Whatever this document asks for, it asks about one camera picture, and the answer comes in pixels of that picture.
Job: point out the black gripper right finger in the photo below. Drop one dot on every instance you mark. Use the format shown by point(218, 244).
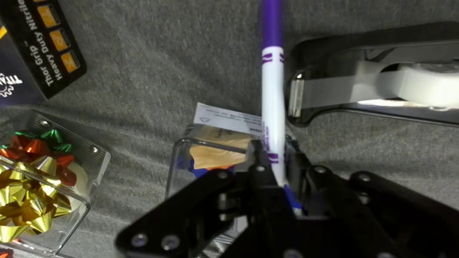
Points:
point(373, 216)

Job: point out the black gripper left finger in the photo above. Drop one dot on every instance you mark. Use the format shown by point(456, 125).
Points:
point(201, 210)

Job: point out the purple and white marker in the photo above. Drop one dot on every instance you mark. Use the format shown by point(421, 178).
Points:
point(273, 95)

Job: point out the clear plastic container with barcode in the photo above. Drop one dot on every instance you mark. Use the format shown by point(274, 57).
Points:
point(184, 163)

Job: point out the tan card piece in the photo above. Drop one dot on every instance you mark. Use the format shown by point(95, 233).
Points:
point(217, 151)

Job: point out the clear plastic bow container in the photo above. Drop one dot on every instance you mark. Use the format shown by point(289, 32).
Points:
point(94, 158)

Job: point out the grey felt table cloth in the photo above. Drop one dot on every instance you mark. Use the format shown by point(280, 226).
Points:
point(158, 62)

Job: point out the green gift bow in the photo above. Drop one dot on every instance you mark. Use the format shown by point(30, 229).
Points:
point(55, 138)

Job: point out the gold gift bow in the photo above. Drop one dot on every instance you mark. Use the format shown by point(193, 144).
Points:
point(29, 201)

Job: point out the large red gift bow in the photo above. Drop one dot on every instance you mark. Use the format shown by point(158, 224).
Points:
point(29, 145)

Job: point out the black nitrile glove box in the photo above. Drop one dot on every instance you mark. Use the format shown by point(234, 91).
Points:
point(52, 44)

